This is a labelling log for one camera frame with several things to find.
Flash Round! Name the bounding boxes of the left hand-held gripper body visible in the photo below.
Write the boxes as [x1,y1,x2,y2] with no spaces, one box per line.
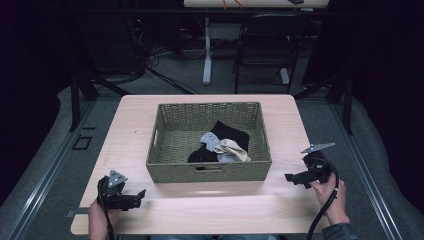
[96,169,134,211]

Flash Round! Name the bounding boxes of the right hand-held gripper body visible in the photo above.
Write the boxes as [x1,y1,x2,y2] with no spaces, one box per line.
[300,142,336,185]

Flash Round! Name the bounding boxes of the beige sock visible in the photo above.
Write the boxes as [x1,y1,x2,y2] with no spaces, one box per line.
[213,138,252,163]

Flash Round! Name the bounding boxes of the green woven basket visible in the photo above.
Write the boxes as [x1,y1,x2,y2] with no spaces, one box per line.
[145,101,273,184]

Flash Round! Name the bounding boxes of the black sock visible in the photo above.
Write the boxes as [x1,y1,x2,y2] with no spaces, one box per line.
[187,120,251,164]

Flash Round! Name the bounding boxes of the grey sock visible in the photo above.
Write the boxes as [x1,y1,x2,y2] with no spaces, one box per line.
[199,131,238,164]

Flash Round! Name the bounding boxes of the person's left hand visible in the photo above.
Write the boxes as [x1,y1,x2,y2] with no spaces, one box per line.
[88,199,121,232]

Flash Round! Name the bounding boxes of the person's right hand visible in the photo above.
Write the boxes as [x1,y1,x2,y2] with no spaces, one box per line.
[309,173,348,225]

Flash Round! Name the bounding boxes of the black metal stand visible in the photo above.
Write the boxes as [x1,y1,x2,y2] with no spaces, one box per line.
[292,71,355,137]
[67,64,132,133]

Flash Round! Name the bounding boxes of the black chair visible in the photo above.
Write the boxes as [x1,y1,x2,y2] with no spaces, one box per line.
[232,12,314,96]

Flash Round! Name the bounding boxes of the white desk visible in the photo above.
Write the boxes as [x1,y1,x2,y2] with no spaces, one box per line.
[182,0,330,86]

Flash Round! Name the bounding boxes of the thick black gripper cable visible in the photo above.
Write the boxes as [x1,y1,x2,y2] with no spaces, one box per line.
[306,157,341,240]

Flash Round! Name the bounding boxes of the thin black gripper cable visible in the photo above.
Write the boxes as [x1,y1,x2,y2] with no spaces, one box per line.
[96,177,116,240]

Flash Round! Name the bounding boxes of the black floor socket frame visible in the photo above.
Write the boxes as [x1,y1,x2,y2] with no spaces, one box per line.
[71,134,94,151]

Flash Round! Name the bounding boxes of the bundle of floor cables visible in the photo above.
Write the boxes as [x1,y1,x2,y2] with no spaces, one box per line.
[126,16,205,96]

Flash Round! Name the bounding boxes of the orange cables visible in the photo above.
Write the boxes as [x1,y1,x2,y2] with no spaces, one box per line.
[221,0,245,10]

